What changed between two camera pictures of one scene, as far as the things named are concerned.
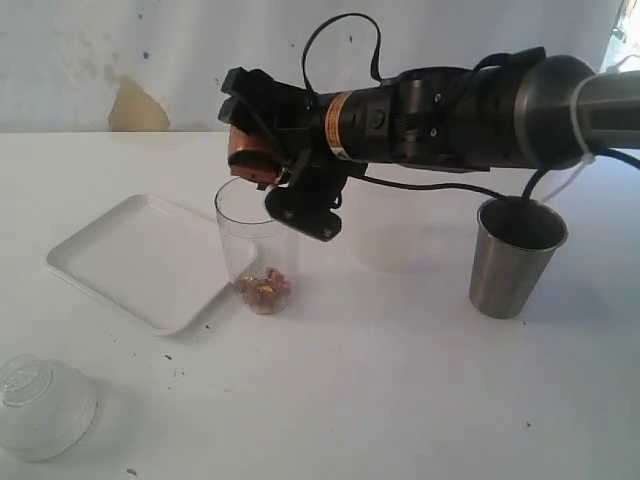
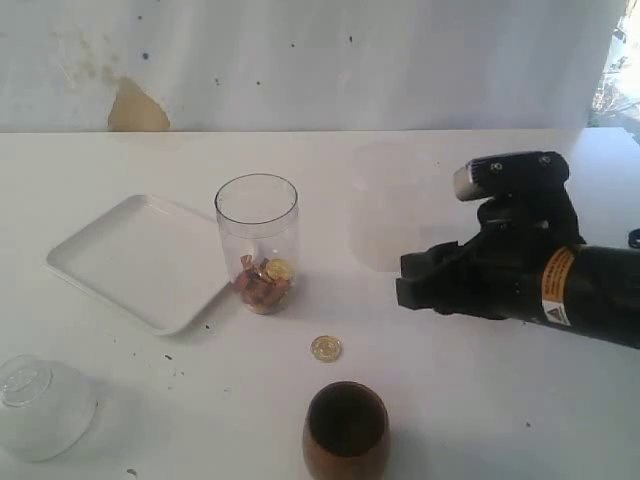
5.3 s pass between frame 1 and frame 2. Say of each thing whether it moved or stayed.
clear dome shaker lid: stayed
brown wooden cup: moved
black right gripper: moved
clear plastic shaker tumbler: stayed
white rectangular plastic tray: stayed
